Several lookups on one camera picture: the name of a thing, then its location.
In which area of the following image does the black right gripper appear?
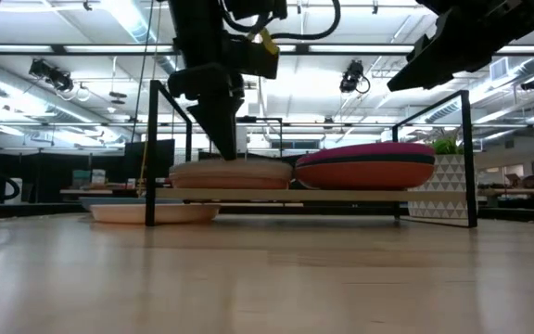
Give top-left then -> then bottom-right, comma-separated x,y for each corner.
386,0 -> 534,93

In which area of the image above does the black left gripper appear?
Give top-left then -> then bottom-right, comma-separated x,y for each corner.
167,61 -> 246,161

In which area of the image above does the salmon plate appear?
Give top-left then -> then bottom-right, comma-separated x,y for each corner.
171,175 -> 292,191

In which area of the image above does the pink plate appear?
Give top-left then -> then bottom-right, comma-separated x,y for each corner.
296,141 -> 437,162

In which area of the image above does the black monitor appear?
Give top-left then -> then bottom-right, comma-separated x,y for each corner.
123,138 -> 176,181

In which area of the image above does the yellow tag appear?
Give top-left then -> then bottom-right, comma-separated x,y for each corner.
259,28 -> 281,58

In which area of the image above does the pale peach plate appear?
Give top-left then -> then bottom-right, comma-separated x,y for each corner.
89,203 -> 223,225

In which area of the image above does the succulent in white patterned pot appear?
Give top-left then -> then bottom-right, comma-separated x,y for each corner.
407,132 -> 470,221

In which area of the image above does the grey blue plate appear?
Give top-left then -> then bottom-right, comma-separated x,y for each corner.
78,196 -> 185,211

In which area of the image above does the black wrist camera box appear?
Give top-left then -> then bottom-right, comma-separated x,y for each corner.
222,31 -> 282,81

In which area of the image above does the black ceiling camera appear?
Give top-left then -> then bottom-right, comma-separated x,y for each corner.
27,58 -> 75,93
338,58 -> 371,95

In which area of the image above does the black metal frame rack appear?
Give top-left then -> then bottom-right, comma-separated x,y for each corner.
145,79 -> 478,229

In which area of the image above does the black cable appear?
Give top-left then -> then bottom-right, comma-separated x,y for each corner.
219,0 -> 343,42

